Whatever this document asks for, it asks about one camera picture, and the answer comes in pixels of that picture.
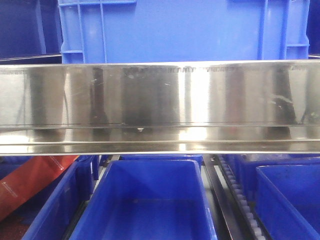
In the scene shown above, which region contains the blue bin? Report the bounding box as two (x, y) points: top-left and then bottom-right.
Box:
(0, 155), (99, 240)
(71, 159), (217, 240)
(255, 164), (320, 240)

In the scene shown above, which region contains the large blue upper crate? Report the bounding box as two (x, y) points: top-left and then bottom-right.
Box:
(58, 0), (310, 64)

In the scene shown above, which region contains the blue centre lower bin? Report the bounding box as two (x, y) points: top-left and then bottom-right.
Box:
(71, 159), (217, 240)

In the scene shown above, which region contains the white roller track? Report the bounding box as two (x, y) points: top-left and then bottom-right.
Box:
(217, 154), (267, 240)

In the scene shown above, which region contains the blue left lower bin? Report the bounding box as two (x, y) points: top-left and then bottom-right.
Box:
(0, 155), (99, 240)

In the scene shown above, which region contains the red packet in bin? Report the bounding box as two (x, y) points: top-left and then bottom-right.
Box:
(0, 155), (79, 220)

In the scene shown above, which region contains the blue right lower bin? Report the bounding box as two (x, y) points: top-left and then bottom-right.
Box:
(255, 164), (320, 240)

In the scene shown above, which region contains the stainless steel shelf rail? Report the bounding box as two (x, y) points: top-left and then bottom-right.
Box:
(0, 60), (320, 156)

